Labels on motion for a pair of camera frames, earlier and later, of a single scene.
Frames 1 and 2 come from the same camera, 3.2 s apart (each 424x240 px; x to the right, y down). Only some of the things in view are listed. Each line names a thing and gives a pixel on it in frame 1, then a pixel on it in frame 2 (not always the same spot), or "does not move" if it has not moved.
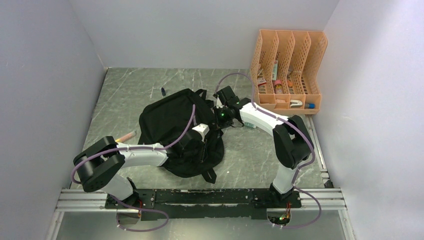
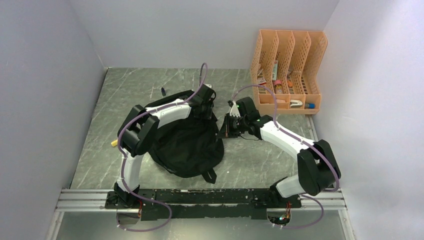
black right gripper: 219,123 -> 226,131
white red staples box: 261,82 does not move
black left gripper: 202,153 -> 206,115
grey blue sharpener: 310,105 does not move
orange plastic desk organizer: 285,68 does not move
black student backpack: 163,121 does not move
